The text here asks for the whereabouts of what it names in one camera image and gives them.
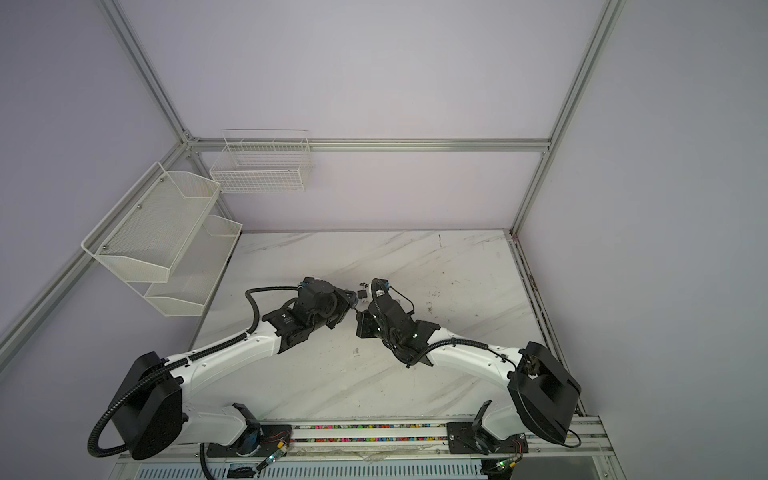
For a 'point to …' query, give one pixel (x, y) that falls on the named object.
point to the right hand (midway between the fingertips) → (353, 317)
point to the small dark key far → (362, 283)
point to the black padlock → (362, 294)
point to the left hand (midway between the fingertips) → (356, 297)
